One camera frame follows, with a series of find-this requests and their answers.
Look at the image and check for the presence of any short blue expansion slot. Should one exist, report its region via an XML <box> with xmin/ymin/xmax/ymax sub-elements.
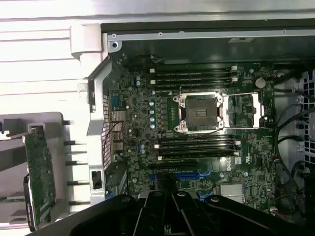
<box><xmin>196</xmin><ymin>188</ymin><xmax>213</xmax><ymax>202</ymax></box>

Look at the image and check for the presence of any long blue expansion slot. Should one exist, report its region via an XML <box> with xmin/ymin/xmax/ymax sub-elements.
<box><xmin>149</xmin><ymin>170</ymin><xmax>214</xmax><ymax>182</ymax></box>

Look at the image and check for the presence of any silver chipset heatsink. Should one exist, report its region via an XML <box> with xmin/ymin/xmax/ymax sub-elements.
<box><xmin>220</xmin><ymin>183</ymin><xmax>245</xmax><ymax>198</ymax></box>

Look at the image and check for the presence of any black expansion slot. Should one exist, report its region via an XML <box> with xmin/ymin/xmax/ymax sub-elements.
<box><xmin>148</xmin><ymin>160</ymin><xmax>199</xmax><ymax>171</ymax></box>

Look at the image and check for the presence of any black RAM slot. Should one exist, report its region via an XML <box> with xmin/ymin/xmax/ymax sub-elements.
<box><xmin>149</xmin><ymin>77</ymin><xmax>238</xmax><ymax>85</ymax></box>
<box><xmin>149</xmin><ymin>72</ymin><xmax>238</xmax><ymax>79</ymax></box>
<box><xmin>154</xmin><ymin>153</ymin><xmax>241</xmax><ymax>161</ymax></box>
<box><xmin>154</xmin><ymin>148</ymin><xmax>241</xmax><ymax>155</ymax></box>
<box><xmin>154</xmin><ymin>143</ymin><xmax>241</xmax><ymax>150</ymax></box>
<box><xmin>149</xmin><ymin>83</ymin><xmax>238</xmax><ymax>90</ymax></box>
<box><xmin>149</xmin><ymin>65</ymin><xmax>238</xmax><ymax>74</ymax></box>
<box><xmin>154</xmin><ymin>136</ymin><xmax>241</xmax><ymax>145</ymax></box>

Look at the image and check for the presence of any green motherboard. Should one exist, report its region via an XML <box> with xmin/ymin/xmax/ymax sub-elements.
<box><xmin>108</xmin><ymin>59</ymin><xmax>278</xmax><ymax>217</ymax></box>

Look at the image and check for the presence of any CPU socket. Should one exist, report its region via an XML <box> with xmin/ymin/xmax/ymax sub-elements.
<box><xmin>173</xmin><ymin>92</ymin><xmax>226</xmax><ymax>135</ymax></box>

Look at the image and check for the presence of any grey parts rack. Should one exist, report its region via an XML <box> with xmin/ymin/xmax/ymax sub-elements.
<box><xmin>0</xmin><ymin>112</ymin><xmax>91</xmax><ymax>232</ymax></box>

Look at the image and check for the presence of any silver socket cover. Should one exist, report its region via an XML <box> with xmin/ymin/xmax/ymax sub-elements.
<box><xmin>220</xmin><ymin>92</ymin><xmax>265</xmax><ymax>130</ymax></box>

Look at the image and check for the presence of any green RAM stick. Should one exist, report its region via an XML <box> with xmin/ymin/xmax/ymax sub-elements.
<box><xmin>0</xmin><ymin>195</ymin><xmax>27</xmax><ymax>204</ymax></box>

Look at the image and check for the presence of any silver coin cell battery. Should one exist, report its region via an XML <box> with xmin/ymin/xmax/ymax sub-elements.
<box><xmin>254</xmin><ymin>77</ymin><xmax>267</xmax><ymax>89</ymax></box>

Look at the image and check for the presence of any grey metal disk bay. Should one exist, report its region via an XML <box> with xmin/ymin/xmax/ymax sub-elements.
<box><xmin>296</xmin><ymin>70</ymin><xmax>315</xmax><ymax>160</ymax></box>

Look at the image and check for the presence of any black grey PC case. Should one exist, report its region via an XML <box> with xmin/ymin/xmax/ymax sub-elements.
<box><xmin>70</xmin><ymin>22</ymin><xmax>315</xmax><ymax>222</ymax></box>

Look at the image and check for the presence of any black wire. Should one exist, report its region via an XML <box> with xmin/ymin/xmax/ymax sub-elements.
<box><xmin>274</xmin><ymin>103</ymin><xmax>308</xmax><ymax>173</ymax></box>

